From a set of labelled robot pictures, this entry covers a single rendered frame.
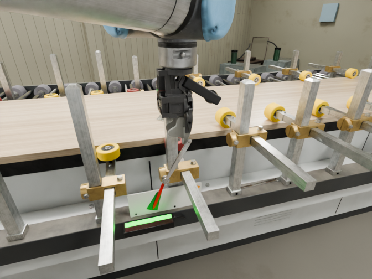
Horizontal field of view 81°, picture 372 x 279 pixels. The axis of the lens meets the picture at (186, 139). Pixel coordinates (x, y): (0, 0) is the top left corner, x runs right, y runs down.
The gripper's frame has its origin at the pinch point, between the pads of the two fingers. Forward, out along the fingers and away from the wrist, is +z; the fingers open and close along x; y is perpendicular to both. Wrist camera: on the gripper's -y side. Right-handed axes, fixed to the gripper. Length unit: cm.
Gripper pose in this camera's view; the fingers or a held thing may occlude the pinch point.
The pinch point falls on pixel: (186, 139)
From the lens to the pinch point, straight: 62.7
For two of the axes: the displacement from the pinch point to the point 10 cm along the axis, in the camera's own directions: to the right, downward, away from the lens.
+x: 2.7, 4.4, -8.6
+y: -9.6, 1.2, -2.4
